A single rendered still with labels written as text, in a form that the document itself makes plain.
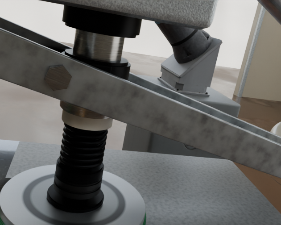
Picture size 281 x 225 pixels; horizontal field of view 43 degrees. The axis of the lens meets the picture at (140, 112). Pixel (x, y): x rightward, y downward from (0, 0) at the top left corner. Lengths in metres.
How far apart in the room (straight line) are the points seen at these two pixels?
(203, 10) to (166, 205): 0.35
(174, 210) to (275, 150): 0.19
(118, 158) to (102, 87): 0.35
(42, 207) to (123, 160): 0.28
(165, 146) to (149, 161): 0.79
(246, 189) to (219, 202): 0.10
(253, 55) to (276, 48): 0.46
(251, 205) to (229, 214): 0.07
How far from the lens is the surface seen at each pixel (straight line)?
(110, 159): 0.75
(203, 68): 1.60
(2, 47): 0.40
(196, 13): 0.39
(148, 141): 1.54
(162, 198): 0.64
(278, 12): 1.03
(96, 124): 0.47
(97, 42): 0.44
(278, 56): 6.74
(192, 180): 0.74
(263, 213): 0.70
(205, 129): 0.49
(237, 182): 0.79
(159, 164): 0.77
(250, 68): 6.48
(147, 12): 0.37
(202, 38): 1.61
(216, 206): 0.67
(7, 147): 0.75
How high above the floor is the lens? 1.18
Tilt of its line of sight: 16 degrees down
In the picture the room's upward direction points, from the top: 11 degrees clockwise
